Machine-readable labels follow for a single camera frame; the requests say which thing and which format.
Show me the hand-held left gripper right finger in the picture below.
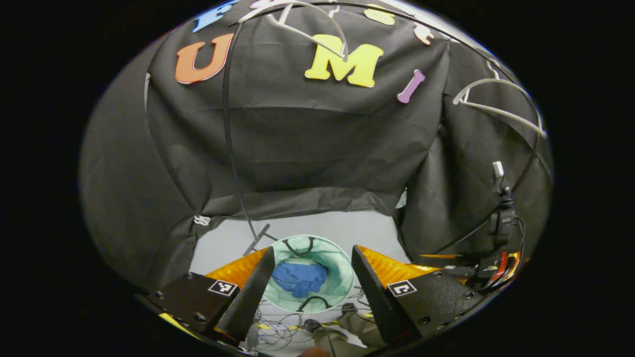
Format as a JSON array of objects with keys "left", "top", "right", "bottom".
[{"left": 350, "top": 244, "right": 484, "bottom": 345}]

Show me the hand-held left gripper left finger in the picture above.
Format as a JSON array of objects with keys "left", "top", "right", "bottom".
[{"left": 144, "top": 246, "right": 276, "bottom": 348}]

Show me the blue corduroy shirt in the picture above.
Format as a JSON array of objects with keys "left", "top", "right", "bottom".
[{"left": 271, "top": 262, "right": 329, "bottom": 299}]

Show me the mint green laundry hamper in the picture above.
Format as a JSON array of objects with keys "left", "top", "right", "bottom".
[{"left": 260, "top": 235, "right": 357, "bottom": 314}]

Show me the white plastic hanger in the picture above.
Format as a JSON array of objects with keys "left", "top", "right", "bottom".
[
  {"left": 452, "top": 59, "right": 548, "bottom": 139},
  {"left": 238, "top": 0, "right": 349, "bottom": 58}
]

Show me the black clothes rack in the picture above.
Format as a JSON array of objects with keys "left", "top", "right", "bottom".
[{"left": 222, "top": 0, "right": 544, "bottom": 256}]

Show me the person's leg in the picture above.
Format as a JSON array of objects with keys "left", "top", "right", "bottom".
[
  {"left": 341, "top": 302, "right": 387, "bottom": 348},
  {"left": 304, "top": 319, "right": 380, "bottom": 357}
]

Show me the black backdrop cloth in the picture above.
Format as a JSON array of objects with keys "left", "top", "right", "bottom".
[{"left": 78, "top": 0, "right": 554, "bottom": 293}]

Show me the tangle of floor cables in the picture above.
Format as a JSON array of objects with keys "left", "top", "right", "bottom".
[{"left": 251, "top": 293, "right": 373, "bottom": 350}]

